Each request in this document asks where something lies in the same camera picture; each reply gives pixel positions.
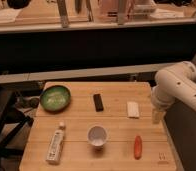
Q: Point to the white plastic bottle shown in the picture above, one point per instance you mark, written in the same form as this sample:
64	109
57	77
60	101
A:
55	147

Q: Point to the white paper cup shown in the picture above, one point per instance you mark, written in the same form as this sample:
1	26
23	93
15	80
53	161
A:
97	136

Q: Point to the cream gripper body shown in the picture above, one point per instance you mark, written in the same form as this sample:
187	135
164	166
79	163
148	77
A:
157	115

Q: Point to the orange carrot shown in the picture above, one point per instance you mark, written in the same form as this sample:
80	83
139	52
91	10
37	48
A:
138	147

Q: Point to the green ceramic bowl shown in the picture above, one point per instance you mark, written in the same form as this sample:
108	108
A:
55	98

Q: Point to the black chair frame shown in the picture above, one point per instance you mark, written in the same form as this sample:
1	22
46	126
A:
9	115

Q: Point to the grey metal post right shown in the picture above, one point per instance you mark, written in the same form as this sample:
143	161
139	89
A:
121	11

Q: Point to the black rectangular block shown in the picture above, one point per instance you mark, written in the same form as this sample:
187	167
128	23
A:
98	102

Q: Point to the grey metal post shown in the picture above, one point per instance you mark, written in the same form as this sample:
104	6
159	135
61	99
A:
63	13
121	11

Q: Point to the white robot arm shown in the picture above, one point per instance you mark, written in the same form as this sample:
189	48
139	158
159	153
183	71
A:
173	82

